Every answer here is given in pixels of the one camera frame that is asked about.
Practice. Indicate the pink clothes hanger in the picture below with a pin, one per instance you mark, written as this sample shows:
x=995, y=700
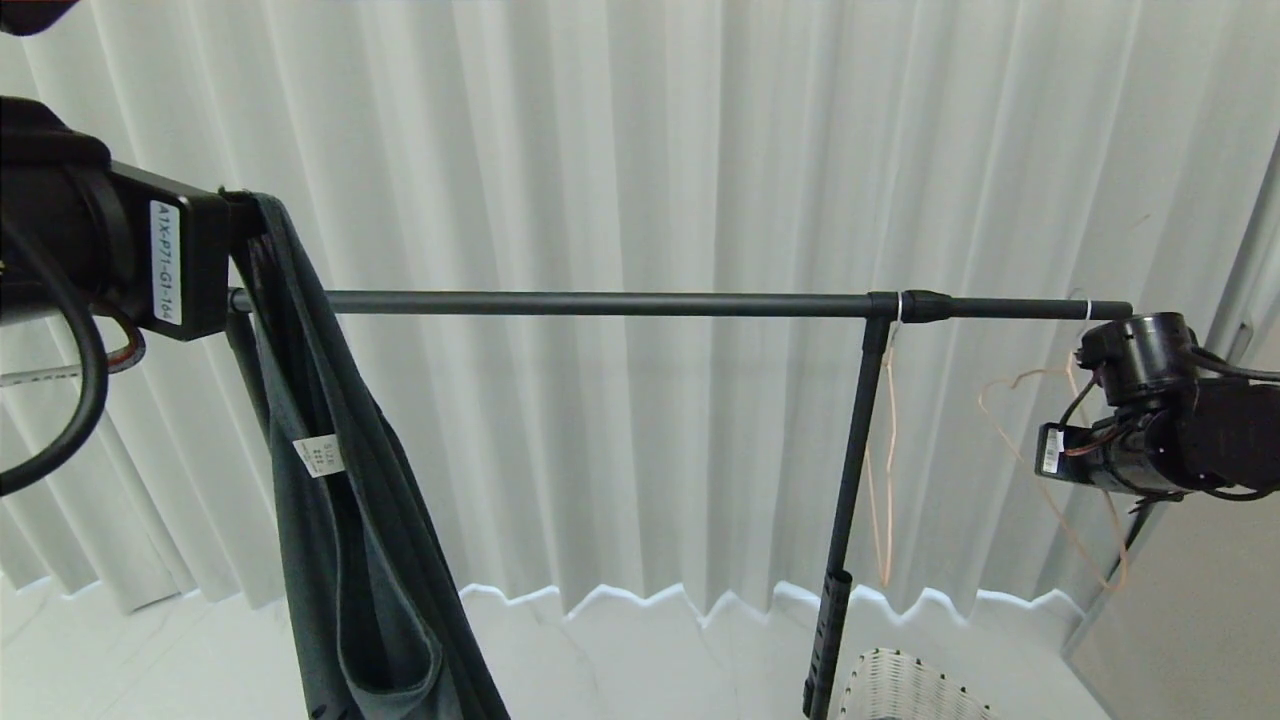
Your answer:
x=889, y=470
x=1000, y=425

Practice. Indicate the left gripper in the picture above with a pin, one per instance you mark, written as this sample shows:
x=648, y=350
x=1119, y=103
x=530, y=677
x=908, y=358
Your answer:
x=130, y=250

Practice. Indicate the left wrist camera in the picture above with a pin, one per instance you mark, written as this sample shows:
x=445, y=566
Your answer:
x=50, y=135

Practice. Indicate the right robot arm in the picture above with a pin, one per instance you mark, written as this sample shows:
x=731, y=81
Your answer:
x=1230, y=430

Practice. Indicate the dark grey garment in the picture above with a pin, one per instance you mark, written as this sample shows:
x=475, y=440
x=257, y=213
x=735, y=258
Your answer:
x=340, y=560

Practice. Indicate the white laundry basket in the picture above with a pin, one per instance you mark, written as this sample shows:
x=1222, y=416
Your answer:
x=900, y=690

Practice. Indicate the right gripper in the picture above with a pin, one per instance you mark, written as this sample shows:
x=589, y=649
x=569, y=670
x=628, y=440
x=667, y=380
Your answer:
x=1130, y=465

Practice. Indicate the black clothes rack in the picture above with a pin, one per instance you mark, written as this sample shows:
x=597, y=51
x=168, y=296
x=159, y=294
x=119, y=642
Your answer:
x=600, y=302

